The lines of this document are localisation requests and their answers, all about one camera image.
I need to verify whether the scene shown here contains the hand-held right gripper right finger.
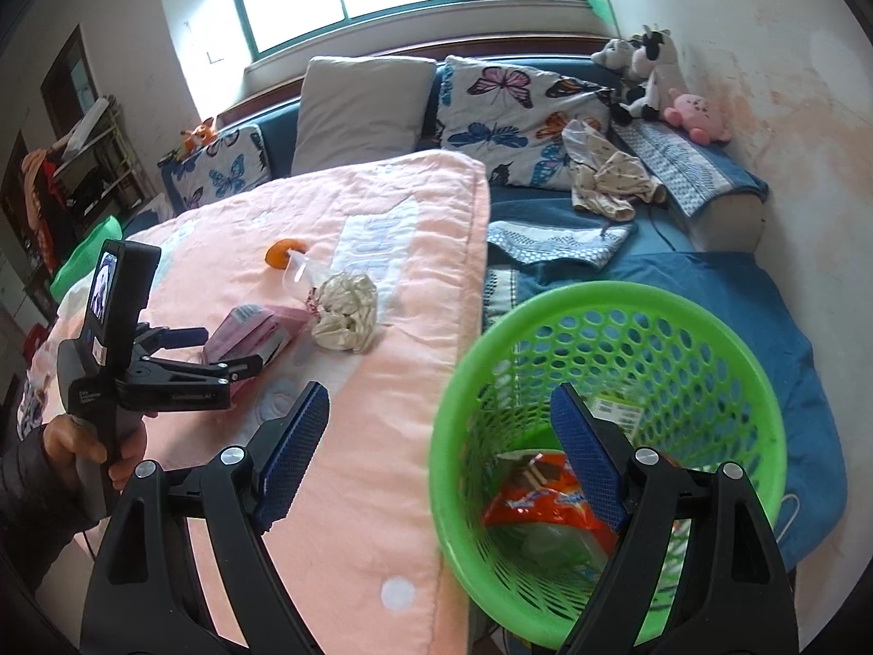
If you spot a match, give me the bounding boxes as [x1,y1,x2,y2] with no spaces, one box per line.
[549,382,800,655]

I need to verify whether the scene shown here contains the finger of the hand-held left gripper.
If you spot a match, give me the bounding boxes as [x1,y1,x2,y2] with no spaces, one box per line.
[133,353,266,391]
[135,323,210,357]

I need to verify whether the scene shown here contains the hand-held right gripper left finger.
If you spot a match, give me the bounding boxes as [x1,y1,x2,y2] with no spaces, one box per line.
[80,380,332,655]

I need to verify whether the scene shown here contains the yellow box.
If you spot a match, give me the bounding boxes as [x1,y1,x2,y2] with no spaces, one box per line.
[590,392,645,438]

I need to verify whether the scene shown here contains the pink tissue pack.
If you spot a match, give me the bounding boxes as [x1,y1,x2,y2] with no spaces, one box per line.
[202,303,311,410]

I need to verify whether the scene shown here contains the red snack bag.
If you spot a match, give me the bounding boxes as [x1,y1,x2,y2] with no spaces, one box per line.
[483,450,618,561]

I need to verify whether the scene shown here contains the green plastic basket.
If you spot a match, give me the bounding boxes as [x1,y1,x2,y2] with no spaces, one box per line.
[428,284,788,651]

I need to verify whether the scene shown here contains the person's left forearm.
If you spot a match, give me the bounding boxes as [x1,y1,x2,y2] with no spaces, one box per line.
[0,426,89,602]

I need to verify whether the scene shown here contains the person's left hand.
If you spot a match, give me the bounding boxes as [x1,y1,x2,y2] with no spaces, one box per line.
[42,415,147,492]

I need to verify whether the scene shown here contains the green plastic basin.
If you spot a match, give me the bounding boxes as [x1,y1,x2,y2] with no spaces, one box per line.
[51,215,124,301]

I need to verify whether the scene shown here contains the pink blanket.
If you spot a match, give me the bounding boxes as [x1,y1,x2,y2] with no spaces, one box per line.
[20,150,492,655]

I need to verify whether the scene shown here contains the hanging clothes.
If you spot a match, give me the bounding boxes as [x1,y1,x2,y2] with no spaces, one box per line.
[20,146,62,274]

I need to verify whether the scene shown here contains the small orange fruit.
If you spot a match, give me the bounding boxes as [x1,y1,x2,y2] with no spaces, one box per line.
[265,239,306,269]

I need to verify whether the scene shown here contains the clear plastic cup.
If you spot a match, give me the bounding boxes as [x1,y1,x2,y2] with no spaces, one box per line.
[283,250,328,305]

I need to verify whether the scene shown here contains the metal shelf rack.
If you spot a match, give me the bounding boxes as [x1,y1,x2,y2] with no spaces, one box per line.
[51,96,154,219]

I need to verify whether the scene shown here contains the crumpled beige plastic bag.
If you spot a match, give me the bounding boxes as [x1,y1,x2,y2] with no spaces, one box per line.
[310,273,379,354]

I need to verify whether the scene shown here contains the small butterfly pillow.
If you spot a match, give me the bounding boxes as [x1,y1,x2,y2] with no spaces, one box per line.
[158,124,270,216]

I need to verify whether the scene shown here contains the orange fox plush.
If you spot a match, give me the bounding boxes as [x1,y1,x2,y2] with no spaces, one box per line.
[178,117,219,154]

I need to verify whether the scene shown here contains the blue white patterned cloth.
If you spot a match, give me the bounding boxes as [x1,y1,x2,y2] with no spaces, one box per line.
[487,218,638,270]

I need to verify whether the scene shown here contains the dark door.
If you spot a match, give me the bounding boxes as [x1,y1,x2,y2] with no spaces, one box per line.
[41,23,103,151]

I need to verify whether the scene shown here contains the blue sofa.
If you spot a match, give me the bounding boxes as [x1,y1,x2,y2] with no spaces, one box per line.
[123,55,847,570]

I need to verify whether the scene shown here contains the crumpled patterned clothing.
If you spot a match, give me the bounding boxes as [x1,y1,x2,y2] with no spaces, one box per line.
[563,119,666,223]

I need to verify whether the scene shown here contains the grey pillow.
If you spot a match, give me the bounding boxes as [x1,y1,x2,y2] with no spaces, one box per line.
[291,56,438,177]

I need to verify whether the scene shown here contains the patterned armrest cover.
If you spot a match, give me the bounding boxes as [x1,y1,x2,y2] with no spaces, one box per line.
[610,119,770,216]

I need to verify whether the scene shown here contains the large butterfly pillow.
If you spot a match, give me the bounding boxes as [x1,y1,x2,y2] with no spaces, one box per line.
[436,55,618,192]

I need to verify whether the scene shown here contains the pink plush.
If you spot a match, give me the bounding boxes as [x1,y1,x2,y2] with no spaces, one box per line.
[665,88,732,144]

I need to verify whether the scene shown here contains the black white cow plush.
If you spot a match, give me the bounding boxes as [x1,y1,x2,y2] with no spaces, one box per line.
[620,23,679,120]

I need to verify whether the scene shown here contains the grey white plush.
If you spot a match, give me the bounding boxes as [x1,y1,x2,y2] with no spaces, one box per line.
[591,37,642,73]

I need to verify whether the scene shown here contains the white cable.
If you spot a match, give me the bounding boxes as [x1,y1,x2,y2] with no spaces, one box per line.
[778,491,803,547]

